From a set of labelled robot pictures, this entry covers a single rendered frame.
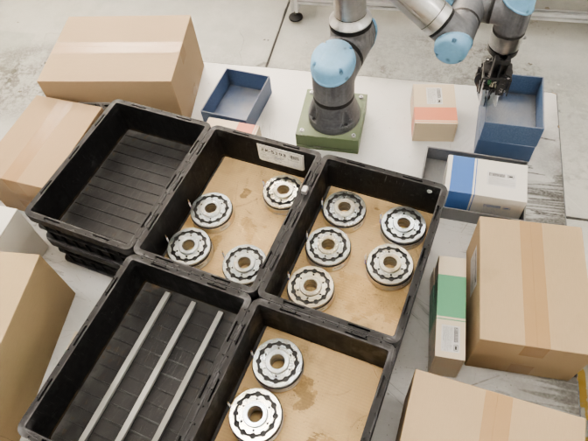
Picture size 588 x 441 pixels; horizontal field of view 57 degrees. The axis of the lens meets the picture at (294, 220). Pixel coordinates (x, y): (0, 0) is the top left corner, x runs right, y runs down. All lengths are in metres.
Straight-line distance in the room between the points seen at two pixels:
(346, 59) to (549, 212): 0.67
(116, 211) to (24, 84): 2.00
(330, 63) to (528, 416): 0.92
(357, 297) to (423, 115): 0.63
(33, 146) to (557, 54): 2.51
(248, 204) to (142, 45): 0.65
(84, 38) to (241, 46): 1.42
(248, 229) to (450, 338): 0.52
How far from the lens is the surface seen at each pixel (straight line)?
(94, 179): 1.52
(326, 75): 1.43
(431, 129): 1.61
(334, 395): 1.12
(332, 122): 1.53
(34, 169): 1.57
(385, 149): 1.61
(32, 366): 1.39
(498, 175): 1.47
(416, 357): 1.29
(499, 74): 1.46
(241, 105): 1.76
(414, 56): 3.01
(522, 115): 1.66
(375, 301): 1.19
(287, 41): 3.12
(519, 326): 1.19
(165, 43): 1.73
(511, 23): 1.38
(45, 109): 1.72
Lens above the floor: 1.91
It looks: 56 degrees down
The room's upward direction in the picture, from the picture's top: 7 degrees counter-clockwise
